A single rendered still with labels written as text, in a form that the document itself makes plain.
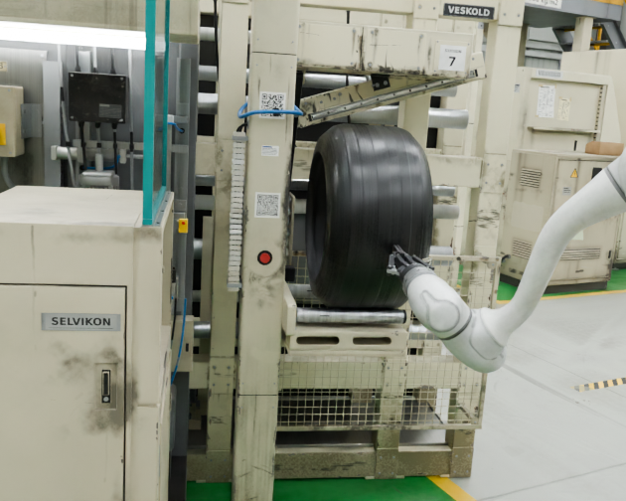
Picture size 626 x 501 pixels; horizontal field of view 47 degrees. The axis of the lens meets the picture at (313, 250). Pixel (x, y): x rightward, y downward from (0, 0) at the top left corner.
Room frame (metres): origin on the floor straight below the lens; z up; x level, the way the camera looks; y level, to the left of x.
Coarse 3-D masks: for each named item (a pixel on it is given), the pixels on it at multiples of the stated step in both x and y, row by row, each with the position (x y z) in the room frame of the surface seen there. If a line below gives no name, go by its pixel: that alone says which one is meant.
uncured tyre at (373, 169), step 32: (352, 128) 2.13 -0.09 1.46; (384, 128) 2.17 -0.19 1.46; (320, 160) 2.32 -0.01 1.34; (352, 160) 2.00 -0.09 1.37; (384, 160) 2.02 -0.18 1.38; (416, 160) 2.04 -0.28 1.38; (320, 192) 2.46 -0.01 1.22; (352, 192) 1.95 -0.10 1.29; (384, 192) 1.96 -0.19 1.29; (416, 192) 1.98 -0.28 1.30; (320, 224) 2.47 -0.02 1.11; (352, 224) 1.93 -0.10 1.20; (384, 224) 1.94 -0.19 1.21; (416, 224) 1.96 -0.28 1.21; (320, 256) 2.41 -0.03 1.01; (352, 256) 1.94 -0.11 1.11; (384, 256) 1.95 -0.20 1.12; (320, 288) 2.07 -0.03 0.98; (352, 288) 1.98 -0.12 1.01; (384, 288) 2.00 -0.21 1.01
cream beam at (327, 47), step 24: (312, 24) 2.37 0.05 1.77; (336, 24) 2.39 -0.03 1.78; (312, 48) 2.37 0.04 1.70; (336, 48) 2.39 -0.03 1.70; (360, 48) 2.40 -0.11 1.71; (384, 48) 2.41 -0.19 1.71; (408, 48) 2.42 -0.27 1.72; (432, 48) 2.44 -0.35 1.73; (336, 72) 2.58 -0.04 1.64; (360, 72) 2.48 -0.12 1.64; (384, 72) 2.42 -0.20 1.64; (408, 72) 2.43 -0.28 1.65; (432, 72) 2.44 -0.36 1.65; (456, 72) 2.45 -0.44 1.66
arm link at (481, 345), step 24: (600, 192) 1.42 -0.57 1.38; (552, 216) 1.49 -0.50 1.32; (576, 216) 1.45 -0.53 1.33; (600, 216) 1.43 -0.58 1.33; (552, 240) 1.48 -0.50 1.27; (528, 264) 1.54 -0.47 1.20; (552, 264) 1.50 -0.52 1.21; (528, 288) 1.53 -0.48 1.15; (480, 312) 1.60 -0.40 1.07; (504, 312) 1.58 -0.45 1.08; (528, 312) 1.56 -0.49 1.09; (456, 336) 1.57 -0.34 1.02; (480, 336) 1.57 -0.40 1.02; (504, 336) 1.57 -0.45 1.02; (480, 360) 1.59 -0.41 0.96; (504, 360) 1.61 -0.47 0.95
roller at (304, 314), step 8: (296, 312) 2.05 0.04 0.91; (304, 312) 2.04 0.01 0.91; (312, 312) 2.04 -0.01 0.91; (320, 312) 2.05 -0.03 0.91; (328, 312) 2.05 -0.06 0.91; (336, 312) 2.06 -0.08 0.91; (344, 312) 2.06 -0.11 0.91; (352, 312) 2.07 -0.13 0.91; (360, 312) 2.07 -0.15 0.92; (368, 312) 2.07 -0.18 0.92; (376, 312) 2.08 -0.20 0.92; (384, 312) 2.08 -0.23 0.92; (392, 312) 2.09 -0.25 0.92; (400, 312) 2.09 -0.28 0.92; (296, 320) 2.04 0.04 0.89; (304, 320) 2.04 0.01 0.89; (312, 320) 2.04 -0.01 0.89; (320, 320) 2.05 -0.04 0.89; (328, 320) 2.05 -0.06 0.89; (336, 320) 2.05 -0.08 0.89; (344, 320) 2.06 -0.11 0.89; (352, 320) 2.06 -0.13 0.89; (360, 320) 2.07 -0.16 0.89; (368, 320) 2.07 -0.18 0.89; (376, 320) 2.07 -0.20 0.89; (384, 320) 2.08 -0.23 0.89; (392, 320) 2.08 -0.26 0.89; (400, 320) 2.08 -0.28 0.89
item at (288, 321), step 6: (288, 288) 2.17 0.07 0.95; (288, 294) 2.10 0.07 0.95; (282, 300) 2.11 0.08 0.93; (288, 300) 2.03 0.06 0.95; (282, 306) 2.10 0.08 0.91; (288, 306) 1.99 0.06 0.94; (294, 306) 2.00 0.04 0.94; (282, 312) 2.09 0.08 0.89; (288, 312) 1.99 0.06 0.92; (294, 312) 1.99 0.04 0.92; (282, 318) 2.08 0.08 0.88; (288, 318) 1.99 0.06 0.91; (294, 318) 1.99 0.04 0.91; (282, 324) 2.07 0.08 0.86; (288, 324) 1.99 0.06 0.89; (294, 324) 1.99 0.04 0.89; (288, 330) 1.99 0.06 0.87; (294, 330) 2.00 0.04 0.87
